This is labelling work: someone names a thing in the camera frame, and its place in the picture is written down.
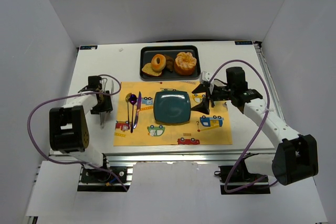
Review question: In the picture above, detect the orange bundt cake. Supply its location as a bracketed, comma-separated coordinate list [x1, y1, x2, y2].
[174, 52, 197, 76]

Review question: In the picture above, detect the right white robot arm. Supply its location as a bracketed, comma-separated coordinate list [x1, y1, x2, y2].
[192, 67, 318, 185]

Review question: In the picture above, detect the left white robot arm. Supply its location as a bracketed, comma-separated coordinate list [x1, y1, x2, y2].
[49, 76, 113, 169]

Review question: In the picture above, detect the bread slice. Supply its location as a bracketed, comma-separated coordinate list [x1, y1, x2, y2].
[141, 63, 162, 77]

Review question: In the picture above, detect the gold iridescent spoon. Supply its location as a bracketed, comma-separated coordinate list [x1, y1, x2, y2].
[125, 93, 132, 128]

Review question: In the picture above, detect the purple iridescent spoon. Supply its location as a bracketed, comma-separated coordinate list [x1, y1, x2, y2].
[129, 93, 138, 133]

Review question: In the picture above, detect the teal square plate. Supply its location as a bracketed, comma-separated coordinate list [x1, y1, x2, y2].
[153, 91, 191, 125]

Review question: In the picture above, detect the iridescent purple knife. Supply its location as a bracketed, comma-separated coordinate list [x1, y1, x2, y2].
[133, 92, 142, 129]

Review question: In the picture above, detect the dark brown pastry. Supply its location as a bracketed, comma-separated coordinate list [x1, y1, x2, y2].
[164, 55, 175, 72]

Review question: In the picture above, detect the yellow vehicle print placemat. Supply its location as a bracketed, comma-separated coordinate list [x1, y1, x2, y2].
[113, 81, 233, 146]

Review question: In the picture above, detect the glazed orange donut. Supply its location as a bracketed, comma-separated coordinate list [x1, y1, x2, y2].
[151, 54, 166, 72]

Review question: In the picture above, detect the black baking tray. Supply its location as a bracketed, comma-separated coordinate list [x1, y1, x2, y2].
[140, 45, 201, 81]

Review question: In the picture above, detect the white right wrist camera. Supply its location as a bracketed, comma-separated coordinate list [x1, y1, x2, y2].
[200, 71, 213, 84]

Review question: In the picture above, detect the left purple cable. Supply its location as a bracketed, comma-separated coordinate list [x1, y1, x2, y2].
[27, 74, 129, 191]

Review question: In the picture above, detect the purple cable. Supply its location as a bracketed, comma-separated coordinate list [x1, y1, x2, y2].
[27, 74, 129, 191]
[208, 59, 279, 194]

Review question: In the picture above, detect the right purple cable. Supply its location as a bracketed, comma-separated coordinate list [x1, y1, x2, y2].
[208, 59, 279, 194]

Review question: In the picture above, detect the aluminium frame rail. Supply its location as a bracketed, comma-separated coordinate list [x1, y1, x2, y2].
[48, 151, 279, 167]

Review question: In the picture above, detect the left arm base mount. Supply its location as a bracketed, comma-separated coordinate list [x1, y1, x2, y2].
[77, 166, 131, 193]

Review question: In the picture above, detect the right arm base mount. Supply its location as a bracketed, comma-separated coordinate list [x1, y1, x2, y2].
[214, 165, 270, 195]

